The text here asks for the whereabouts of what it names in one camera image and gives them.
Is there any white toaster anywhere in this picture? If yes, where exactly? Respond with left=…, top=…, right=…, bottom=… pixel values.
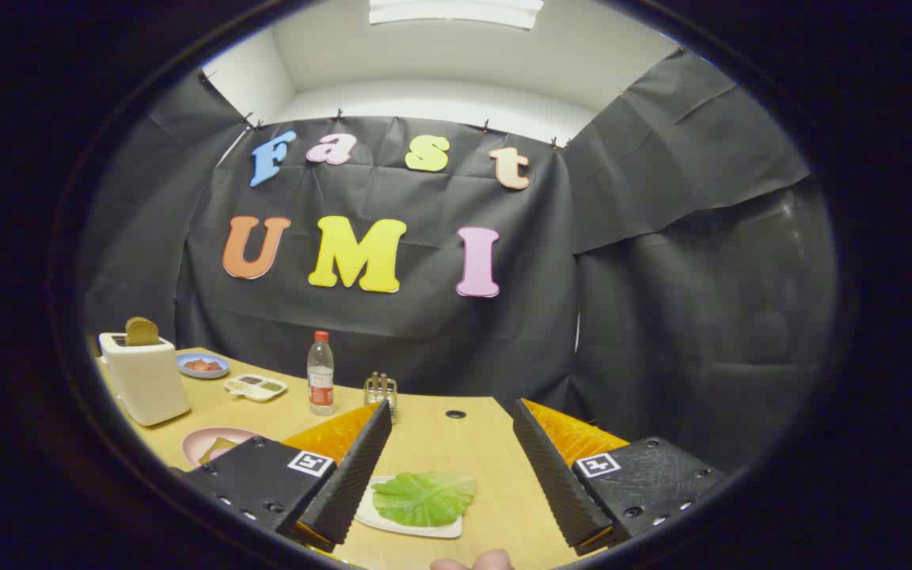
left=98, top=332, right=191, bottom=427

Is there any pink plate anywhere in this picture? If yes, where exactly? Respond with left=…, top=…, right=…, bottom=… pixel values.
left=182, top=427, right=263, bottom=466

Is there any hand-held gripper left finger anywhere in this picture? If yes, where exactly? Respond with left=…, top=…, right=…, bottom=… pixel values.
left=183, top=400, right=392, bottom=553

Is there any brown toast slice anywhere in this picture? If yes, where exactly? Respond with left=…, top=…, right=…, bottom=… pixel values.
left=125, top=317, right=161, bottom=347

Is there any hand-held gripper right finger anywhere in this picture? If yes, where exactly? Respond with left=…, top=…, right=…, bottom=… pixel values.
left=513, top=398, right=728, bottom=557

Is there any blue plate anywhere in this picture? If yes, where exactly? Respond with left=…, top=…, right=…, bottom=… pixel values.
left=177, top=352, right=230, bottom=379

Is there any bread slice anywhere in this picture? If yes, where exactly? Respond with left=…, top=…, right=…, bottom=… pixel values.
left=199, top=437, right=239, bottom=464

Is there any ceiling light panel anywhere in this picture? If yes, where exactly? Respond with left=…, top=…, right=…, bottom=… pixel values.
left=369, top=0, right=544, bottom=31

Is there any green lettuce leaf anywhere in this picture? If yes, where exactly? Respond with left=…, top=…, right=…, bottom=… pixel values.
left=371, top=472, right=477, bottom=527

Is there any clear red-capped water bottle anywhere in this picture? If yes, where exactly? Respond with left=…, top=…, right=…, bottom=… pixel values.
left=307, top=331, right=336, bottom=416

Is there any metal wire utensil holder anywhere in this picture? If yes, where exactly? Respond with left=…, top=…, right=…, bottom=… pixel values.
left=364, top=372, right=399, bottom=420

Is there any small white plate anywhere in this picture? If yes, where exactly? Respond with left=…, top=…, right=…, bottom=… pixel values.
left=355, top=475, right=465, bottom=539

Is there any white divided seed tray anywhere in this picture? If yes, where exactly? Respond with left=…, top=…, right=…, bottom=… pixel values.
left=223, top=374, right=288, bottom=402

